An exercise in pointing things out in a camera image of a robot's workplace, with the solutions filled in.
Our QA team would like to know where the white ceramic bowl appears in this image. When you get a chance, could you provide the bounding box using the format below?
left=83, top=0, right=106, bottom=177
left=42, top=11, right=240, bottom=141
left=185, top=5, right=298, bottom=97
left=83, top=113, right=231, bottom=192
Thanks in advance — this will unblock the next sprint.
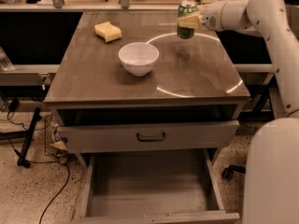
left=119, top=42, right=160, bottom=77

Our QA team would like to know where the green soda can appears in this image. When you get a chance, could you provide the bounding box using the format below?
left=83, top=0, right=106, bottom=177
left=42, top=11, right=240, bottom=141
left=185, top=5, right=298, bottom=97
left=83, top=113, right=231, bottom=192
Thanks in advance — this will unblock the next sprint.
left=177, top=0, right=198, bottom=39

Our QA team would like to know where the closed upper drawer with handle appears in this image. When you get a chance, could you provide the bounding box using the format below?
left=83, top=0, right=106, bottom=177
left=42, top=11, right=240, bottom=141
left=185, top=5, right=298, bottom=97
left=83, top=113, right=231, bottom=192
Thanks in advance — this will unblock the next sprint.
left=58, top=120, right=239, bottom=153

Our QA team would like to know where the black floor cable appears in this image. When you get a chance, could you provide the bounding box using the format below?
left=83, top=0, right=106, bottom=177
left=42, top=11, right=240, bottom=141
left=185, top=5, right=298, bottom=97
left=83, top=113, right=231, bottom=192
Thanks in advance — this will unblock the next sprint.
left=0, top=109, right=71, bottom=224

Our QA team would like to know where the wire mesh basket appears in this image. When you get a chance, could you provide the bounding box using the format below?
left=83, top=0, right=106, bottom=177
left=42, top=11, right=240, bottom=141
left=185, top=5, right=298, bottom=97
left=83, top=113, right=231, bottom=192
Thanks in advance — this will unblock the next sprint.
left=44, top=115, right=67, bottom=160

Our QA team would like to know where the yellow sponge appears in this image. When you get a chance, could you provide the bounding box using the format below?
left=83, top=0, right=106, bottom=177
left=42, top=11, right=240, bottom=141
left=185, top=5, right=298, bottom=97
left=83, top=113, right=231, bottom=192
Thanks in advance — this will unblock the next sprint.
left=94, top=21, right=121, bottom=43

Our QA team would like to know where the black stand leg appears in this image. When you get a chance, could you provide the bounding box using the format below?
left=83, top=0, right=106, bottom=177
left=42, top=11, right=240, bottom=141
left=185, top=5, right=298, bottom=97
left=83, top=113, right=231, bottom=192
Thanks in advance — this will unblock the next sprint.
left=0, top=108, right=41, bottom=168

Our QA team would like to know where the clear plastic bottle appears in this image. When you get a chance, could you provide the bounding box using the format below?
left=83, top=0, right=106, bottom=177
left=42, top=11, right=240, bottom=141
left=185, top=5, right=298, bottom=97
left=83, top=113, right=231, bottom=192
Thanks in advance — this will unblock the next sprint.
left=0, top=47, right=14, bottom=71

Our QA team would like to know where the black office chair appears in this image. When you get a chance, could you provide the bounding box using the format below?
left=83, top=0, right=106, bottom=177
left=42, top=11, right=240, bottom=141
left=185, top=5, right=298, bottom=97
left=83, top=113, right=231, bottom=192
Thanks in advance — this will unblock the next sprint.
left=221, top=165, right=246, bottom=180

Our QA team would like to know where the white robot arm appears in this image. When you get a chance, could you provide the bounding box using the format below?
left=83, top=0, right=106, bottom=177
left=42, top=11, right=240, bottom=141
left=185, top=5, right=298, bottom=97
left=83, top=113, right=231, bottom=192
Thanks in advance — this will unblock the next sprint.
left=178, top=0, right=299, bottom=224

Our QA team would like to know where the open lower drawer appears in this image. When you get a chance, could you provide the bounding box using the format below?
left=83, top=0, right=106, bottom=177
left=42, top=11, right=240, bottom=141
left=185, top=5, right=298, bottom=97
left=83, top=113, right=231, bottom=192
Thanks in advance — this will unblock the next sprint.
left=71, top=149, right=240, bottom=224

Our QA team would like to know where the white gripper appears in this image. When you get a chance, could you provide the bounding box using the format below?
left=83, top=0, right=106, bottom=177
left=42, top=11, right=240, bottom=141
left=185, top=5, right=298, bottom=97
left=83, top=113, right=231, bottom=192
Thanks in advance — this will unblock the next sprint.
left=178, top=0, right=229, bottom=32

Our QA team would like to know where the grey drawer cabinet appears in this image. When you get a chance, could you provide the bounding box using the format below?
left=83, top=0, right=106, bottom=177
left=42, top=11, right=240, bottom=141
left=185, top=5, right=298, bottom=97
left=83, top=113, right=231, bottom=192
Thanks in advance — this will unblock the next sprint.
left=43, top=10, right=251, bottom=170

